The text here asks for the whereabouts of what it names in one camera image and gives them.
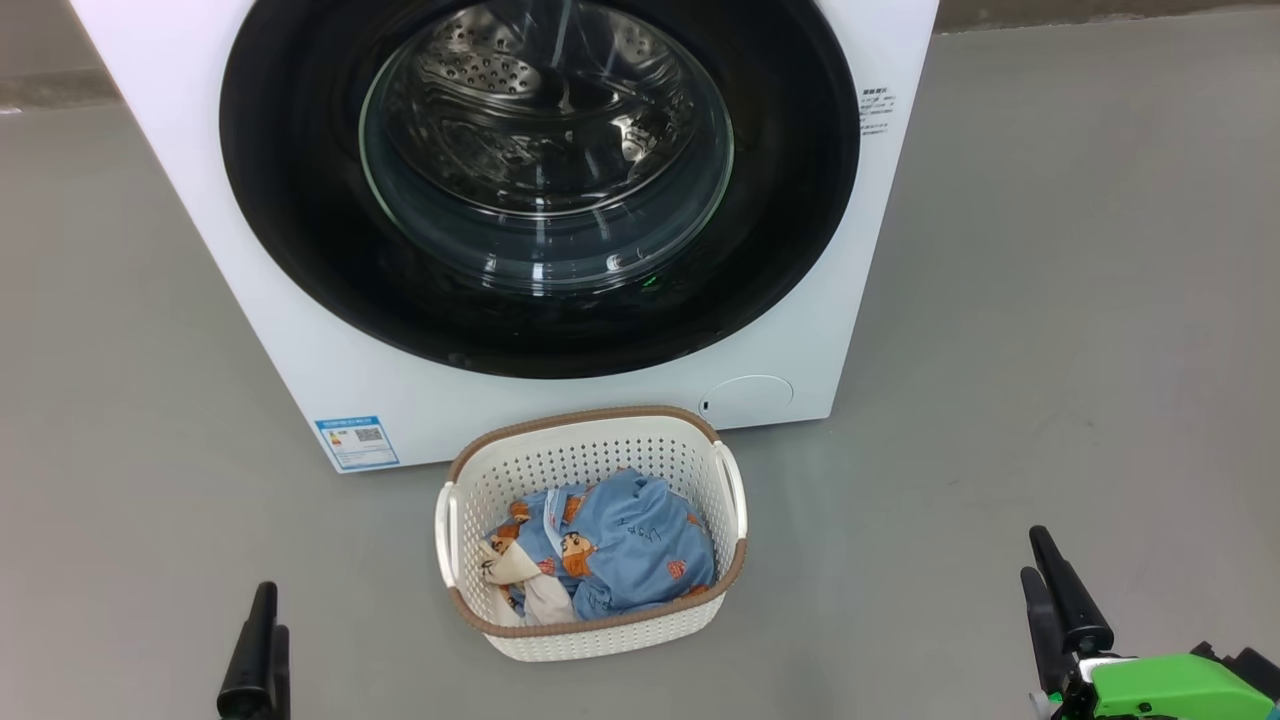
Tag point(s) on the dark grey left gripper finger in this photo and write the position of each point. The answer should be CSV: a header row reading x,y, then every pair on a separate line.
x,y
248,670
281,680

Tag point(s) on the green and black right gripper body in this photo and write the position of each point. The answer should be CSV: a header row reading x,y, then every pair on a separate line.
x,y
1170,690

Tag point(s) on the white front-load washing machine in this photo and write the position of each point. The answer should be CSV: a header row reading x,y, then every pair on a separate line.
x,y
190,200

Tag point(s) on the blue energy label sticker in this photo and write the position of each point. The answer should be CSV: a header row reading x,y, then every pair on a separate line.
x,y
356,443

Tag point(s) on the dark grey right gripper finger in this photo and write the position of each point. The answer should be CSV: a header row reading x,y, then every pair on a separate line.
x,y
1048,640
1078,610

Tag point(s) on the blue cartoon print garment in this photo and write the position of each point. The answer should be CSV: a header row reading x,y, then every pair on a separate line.
x,y
640,550

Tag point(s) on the round white drain filter cover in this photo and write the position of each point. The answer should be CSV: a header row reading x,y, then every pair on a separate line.
x,y
748,400

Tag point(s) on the cream perforated plastic laundry basket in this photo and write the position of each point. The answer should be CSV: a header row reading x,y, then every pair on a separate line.
x,y
600,640

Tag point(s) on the cream and blue printed garment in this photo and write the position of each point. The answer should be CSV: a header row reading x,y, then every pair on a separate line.
x,y
530,590

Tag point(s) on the round washing machine door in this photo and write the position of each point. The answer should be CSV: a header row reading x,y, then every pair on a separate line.
x,y
300,250

